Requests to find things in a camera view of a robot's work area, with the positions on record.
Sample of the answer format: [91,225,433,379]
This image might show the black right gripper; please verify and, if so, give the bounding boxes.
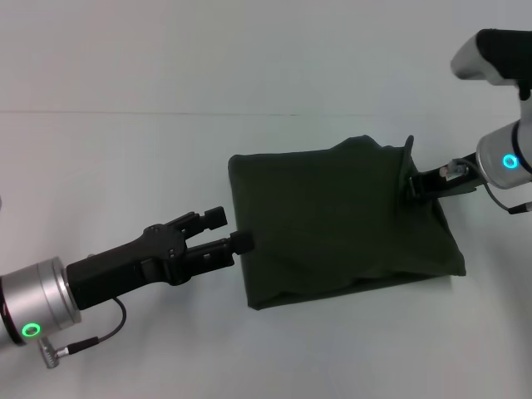
[405,152,486,204]

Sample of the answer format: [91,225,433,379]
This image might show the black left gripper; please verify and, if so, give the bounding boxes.
[65,205,255,313]

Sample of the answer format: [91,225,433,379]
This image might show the dark green t-shirt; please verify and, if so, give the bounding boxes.
[227,133,467,311]

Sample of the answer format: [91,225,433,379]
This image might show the right arm cable with plug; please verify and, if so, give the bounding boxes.
[443,160,532,216]

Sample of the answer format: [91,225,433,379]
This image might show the arm cable with plug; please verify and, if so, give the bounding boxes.
[39,298,128,370]
[443,160,532,216]

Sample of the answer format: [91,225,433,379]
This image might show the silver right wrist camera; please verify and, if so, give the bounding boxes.
[450,27,532,101]

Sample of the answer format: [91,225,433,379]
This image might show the left arm cable with plug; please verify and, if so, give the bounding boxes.
[39,298,128,370]

